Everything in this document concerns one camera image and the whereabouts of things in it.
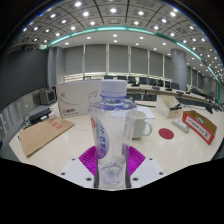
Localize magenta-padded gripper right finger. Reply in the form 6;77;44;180
125;145;165;190

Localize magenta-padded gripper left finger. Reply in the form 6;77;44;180
58;145;99;190

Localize clear plastic water bottle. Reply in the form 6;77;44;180
89;78;138;191

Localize white ceramic mug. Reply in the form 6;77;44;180
132;110;154;140

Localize brown paper envelope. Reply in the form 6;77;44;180
18;116;76;158

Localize small white oblong carton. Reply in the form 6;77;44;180
171;118;190;134

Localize black power adapter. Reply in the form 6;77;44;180
28;106;53;124

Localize white open divided box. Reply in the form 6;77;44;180
155;94;185;119

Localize brown open box red side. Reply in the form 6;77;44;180
181;109;218;146

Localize black tool in white box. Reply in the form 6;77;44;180
169;103;184;111

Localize large white printed carton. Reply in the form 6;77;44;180
55;79;103;119

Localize grey boxy monitor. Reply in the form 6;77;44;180
39;89;57;106

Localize long curved conference desk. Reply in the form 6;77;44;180
126;82;224;109

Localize row of black office chairs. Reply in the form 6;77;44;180
103;74;183;91

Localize ceiling spot lights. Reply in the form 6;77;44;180
19;0;224;78

